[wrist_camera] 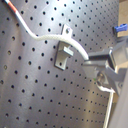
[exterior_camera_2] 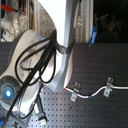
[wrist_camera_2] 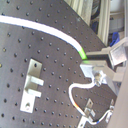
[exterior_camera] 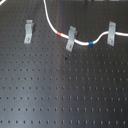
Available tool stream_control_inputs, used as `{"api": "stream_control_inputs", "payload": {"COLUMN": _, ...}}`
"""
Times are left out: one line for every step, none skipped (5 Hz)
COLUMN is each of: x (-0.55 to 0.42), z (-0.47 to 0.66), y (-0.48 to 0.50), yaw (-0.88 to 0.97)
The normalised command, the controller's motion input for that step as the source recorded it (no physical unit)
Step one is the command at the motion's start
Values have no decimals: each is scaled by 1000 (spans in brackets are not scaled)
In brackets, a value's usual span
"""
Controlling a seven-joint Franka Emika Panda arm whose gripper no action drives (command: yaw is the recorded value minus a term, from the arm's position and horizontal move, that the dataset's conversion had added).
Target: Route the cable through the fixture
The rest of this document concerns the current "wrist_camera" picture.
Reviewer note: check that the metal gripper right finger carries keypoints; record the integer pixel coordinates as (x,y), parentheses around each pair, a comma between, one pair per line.
(102,59)

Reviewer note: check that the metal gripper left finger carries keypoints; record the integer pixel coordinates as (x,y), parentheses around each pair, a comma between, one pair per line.
(106,78)

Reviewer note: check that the blue clamp at edge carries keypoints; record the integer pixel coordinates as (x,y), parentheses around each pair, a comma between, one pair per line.
(122,27)

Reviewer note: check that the black perforated board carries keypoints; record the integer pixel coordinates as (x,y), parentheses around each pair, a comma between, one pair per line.
(33,92)

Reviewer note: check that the metal cable clip bracket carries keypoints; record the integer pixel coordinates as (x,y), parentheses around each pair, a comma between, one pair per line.
(63,51)

